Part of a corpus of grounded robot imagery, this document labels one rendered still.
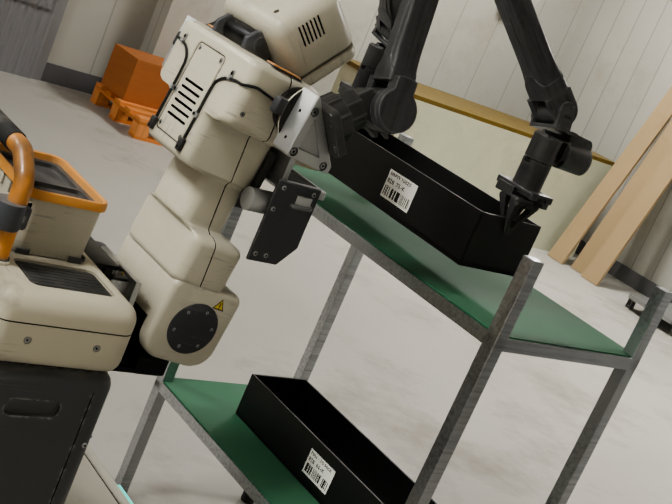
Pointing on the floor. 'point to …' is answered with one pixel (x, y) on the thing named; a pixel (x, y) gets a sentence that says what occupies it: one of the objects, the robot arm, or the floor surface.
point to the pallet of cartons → (132, 89)
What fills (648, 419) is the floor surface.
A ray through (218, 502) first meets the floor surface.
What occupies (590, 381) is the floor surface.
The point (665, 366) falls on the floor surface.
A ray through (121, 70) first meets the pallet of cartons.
